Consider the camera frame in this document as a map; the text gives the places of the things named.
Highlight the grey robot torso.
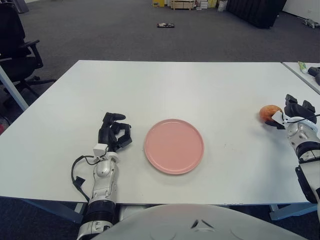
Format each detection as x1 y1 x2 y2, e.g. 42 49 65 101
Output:
97 203 302 240

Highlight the pink round plate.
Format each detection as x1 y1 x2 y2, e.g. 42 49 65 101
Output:
144 118 205 176

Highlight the white desk leg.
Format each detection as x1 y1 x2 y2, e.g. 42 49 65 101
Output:
0 66 29 111

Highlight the black partition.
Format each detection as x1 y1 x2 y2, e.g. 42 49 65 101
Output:
226 0 288 30

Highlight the grey toy robot dog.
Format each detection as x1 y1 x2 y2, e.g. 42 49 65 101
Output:
302 19 320 29

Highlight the white cardboard boxes stack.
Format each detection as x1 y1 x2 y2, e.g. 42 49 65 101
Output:
195 0 209 11

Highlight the red object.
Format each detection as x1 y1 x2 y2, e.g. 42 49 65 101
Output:
0 117 11 135

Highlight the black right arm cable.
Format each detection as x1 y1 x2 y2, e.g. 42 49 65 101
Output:
281 112 320 125

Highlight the wooden crate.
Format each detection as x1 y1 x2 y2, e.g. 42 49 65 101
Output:
170 0 195 11

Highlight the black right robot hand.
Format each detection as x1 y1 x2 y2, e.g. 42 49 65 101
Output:
264 93 316 130

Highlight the red yellow apple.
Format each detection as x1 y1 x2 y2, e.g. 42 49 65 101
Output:
258 105 284 123

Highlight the black office chair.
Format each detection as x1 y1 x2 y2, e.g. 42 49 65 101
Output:
0 2 57 101

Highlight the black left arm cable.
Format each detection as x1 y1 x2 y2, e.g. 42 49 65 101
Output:
71 155 101 201

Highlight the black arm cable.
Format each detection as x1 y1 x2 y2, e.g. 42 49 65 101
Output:
281 112 320 125
71 155 101 201

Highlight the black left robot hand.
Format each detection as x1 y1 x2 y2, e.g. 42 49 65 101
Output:
97 112 133 153

